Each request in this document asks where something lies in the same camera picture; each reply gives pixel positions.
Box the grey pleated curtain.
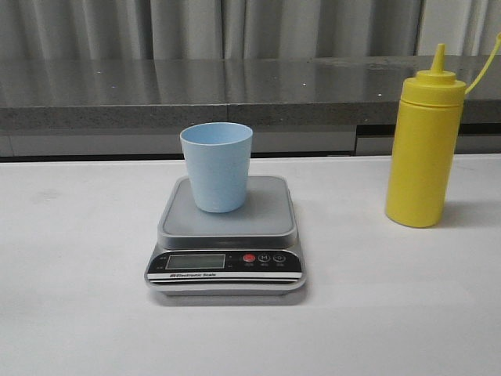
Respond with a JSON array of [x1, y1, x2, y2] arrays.
[[1, 1, 500, 60]]

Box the yellow squeeze bottle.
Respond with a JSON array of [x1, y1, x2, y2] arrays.
[[385, 43, 500, 228]]

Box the silver electronic kitchen scale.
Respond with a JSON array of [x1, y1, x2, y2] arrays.
[[144, 175, 306, 296]]

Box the light blue plastic cup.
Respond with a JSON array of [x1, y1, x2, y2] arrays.
[[180, 122, 253, 213]]

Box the grey speckled stone counter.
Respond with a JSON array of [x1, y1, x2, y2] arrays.
[[1, 56, 431, 161]]

